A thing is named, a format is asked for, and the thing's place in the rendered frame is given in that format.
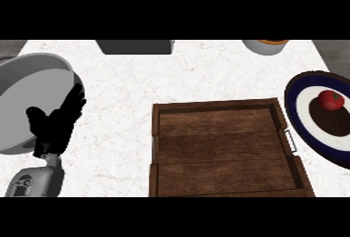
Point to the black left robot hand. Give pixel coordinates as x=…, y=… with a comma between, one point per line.
x=57, y=123

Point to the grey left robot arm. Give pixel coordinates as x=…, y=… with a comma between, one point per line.
x=39, y=180

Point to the brown wooden tray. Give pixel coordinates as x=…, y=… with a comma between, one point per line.
x=224, y=148

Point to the blue and white plate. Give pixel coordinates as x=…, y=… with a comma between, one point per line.
x=315, y=123

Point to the red tomato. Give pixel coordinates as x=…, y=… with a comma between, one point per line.
x=332, y=100

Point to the grey metal pan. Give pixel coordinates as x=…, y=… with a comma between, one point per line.
x=32, y=95

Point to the dark grey appliance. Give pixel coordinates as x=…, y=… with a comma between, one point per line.
x=135, y=47

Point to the grey cup with orange contents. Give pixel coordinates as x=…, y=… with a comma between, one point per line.
x=267, y=47

